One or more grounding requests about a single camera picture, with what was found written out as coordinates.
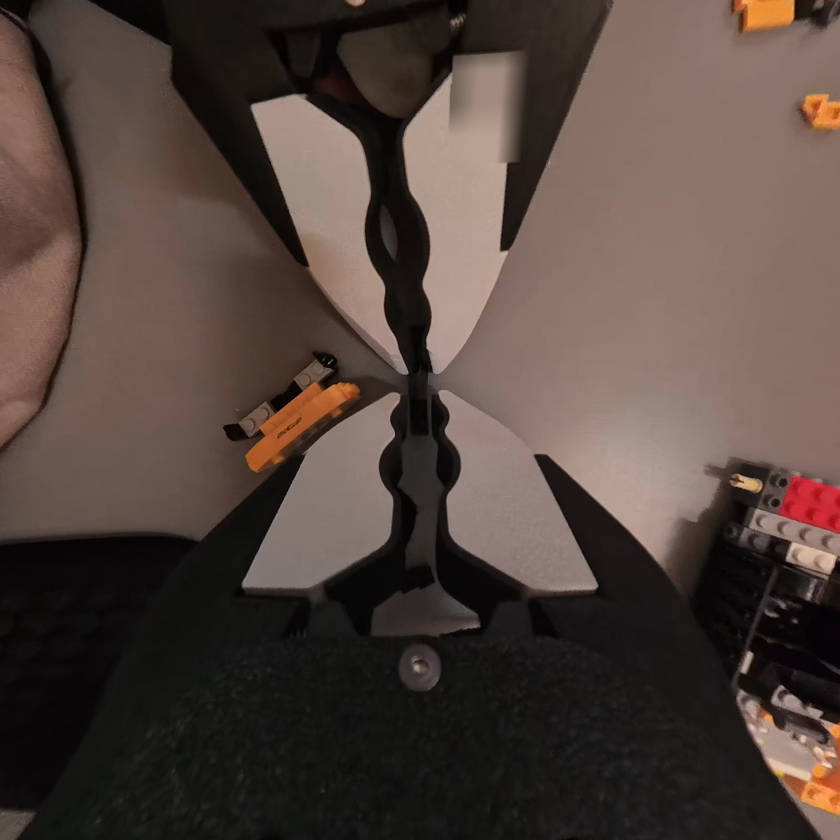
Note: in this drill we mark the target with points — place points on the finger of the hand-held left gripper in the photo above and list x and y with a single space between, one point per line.
321 197
459 229

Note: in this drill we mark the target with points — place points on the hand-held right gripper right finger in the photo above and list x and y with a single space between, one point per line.
518 512

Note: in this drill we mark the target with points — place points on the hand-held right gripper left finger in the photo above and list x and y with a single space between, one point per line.
328 512

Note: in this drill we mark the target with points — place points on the orange grey black brick assembly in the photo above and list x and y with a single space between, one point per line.
295 426

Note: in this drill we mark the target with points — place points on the long black brick plate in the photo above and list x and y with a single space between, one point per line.
418 400

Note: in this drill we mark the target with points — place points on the grey desk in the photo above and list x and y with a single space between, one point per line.
656 295

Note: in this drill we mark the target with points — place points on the small black square plate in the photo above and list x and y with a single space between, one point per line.
417 579

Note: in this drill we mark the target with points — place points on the pile of small loose bricks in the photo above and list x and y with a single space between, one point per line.
764 14

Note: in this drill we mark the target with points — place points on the black toy car chassis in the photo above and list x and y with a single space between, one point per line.
807 502

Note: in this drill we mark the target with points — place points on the beige sweatshirt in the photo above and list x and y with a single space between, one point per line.
33 229

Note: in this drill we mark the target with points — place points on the small orange bracket brick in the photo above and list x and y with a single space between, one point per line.
820 111

